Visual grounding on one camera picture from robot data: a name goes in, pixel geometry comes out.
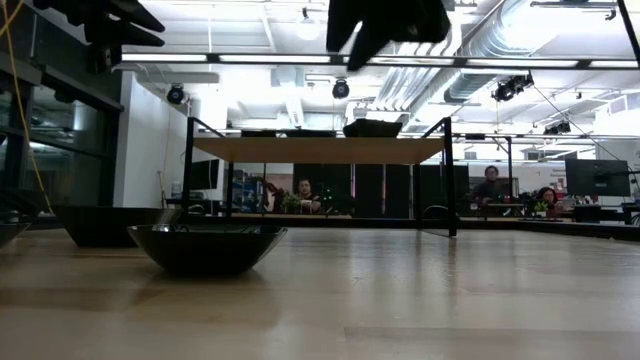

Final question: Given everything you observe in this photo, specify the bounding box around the black leaf-shaped plate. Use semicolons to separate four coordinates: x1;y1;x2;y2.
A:
0;221;30;249

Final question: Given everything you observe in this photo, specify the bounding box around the black rounded square bowl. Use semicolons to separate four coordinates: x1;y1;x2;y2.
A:
126;223;290;276

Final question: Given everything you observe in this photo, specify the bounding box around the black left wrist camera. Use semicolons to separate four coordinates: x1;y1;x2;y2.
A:
87;44;124;76

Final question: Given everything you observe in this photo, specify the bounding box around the person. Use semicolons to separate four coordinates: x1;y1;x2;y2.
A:
472;164;511;204
295;178;321;214
534;186;561;211

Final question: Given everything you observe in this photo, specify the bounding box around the black track light cluster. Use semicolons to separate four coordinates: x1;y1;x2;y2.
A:
491;72;535;103

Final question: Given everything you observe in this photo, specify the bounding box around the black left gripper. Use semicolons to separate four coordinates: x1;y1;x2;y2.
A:
32;0;166;48

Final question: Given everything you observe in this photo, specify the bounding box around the black metal table frame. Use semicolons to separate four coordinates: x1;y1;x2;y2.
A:
29;213;640;242

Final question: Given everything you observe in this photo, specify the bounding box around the wooden shelf with black legs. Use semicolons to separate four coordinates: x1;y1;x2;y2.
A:
182;113;461;237

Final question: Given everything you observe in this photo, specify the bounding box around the black deep square bowl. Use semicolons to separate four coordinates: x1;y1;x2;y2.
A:
53;206;184;248
342;118;404;139

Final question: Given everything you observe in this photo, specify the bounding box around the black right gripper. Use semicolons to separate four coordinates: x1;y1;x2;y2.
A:
325;0;452;72

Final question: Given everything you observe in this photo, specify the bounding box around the dark computer monitor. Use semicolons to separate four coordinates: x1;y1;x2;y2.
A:
565;158;632;198
189;158;221;191

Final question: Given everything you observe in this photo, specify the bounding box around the silver ventilation duct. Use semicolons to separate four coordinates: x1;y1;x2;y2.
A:
442;0;561;105

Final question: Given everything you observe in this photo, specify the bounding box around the yellow extension cable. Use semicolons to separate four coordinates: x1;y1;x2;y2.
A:
0;0;55;217

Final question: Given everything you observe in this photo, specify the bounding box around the long linear ceiling light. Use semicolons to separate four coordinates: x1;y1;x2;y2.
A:
122;49;640;71

